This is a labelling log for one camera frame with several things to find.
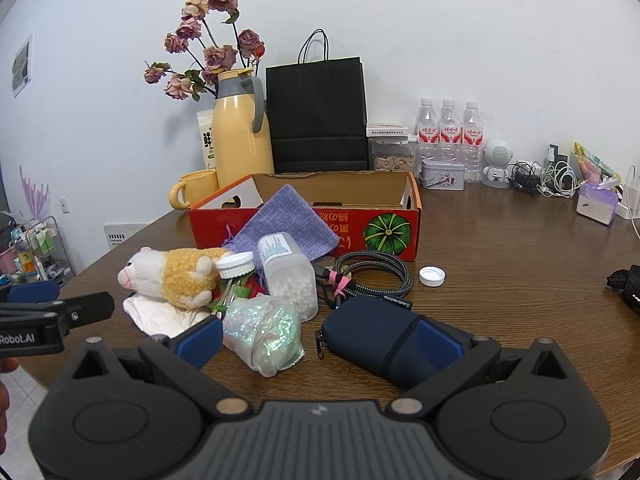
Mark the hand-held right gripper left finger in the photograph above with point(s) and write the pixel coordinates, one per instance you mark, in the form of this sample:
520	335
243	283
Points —
200	342

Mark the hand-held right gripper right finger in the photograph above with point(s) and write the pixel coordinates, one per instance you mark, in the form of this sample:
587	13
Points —
440	347

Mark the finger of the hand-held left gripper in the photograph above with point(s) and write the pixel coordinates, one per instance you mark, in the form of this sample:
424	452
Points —
90	307
35	291

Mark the iridescent plastic bag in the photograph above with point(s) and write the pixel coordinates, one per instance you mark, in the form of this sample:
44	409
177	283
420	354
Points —
260	330

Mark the white and yellow plush toy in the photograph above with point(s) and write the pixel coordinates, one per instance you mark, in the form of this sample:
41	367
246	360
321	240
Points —
185	275

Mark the navy blue zipper pouch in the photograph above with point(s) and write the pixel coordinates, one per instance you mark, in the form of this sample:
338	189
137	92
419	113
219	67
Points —
370	335

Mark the white bottle cap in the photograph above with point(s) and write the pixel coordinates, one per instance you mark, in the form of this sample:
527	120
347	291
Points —
431	276

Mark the small white lidded jar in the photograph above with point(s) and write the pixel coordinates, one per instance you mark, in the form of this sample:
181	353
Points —
235	262

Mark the translucent bottle with white beads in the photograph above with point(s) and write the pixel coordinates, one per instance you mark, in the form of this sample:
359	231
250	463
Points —
295	290

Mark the red cardboard box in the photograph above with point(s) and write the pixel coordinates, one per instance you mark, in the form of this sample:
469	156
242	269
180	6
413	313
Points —
350	225

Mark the purple woven cloth pouch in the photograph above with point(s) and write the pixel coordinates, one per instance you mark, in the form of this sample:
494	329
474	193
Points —
290	220

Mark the person's left hand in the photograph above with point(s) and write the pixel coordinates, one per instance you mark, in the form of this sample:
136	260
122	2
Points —
5	366

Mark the metal storage cart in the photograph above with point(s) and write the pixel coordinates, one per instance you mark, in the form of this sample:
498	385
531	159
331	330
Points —
37	245

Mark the yellow mug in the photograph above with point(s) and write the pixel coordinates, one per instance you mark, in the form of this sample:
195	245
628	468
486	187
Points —
200	185

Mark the pale printed metal tin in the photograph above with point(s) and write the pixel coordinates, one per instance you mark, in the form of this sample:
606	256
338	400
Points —
442	177

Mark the clear container with seeds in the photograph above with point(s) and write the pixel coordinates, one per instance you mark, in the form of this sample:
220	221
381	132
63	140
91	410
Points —
392	160

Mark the black folded object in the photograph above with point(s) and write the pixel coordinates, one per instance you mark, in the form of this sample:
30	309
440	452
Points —
627	285

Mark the yellow thermos jug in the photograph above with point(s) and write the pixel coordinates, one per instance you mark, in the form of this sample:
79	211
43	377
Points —
240	145

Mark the white milk carton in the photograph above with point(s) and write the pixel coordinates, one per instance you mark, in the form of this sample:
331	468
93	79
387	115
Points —
206	140

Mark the white robot-shaped speaker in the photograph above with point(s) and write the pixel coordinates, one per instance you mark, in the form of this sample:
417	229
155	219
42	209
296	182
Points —
497	152

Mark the purple and white tissue pack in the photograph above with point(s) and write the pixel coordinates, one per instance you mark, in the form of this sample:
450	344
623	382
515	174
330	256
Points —
595	202

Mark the flat white card box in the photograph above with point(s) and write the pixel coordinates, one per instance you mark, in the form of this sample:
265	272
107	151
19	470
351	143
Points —
386	129

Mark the colourful snack bag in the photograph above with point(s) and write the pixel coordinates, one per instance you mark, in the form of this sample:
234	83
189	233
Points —
592	165

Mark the black paper bag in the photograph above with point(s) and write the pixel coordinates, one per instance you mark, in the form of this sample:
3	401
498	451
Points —
315	110

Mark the dried pink roses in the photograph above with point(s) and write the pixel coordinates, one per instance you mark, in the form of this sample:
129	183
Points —
220	57

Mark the white wall socket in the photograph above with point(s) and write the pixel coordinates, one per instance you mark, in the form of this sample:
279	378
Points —
64	204

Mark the purple coral wall decal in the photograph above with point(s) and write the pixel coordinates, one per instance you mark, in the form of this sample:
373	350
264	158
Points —
34	195

